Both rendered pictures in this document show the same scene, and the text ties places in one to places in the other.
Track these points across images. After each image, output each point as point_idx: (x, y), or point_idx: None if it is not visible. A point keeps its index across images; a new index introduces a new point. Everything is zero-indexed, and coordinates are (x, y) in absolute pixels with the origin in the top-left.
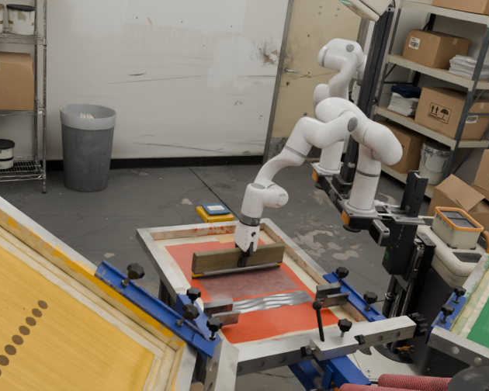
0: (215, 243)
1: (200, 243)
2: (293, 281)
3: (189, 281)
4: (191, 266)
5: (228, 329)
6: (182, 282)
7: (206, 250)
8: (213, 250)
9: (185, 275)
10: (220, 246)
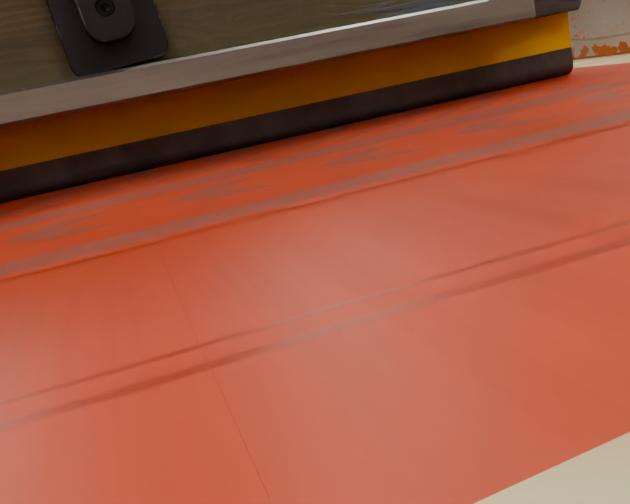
0: (219, 422)
1: None
2: None
3: (580, 68)
4: None
5: None
6: (629, 57)
7: (542, 180)
8: (378, 215)
9: None
10: (67, 346)
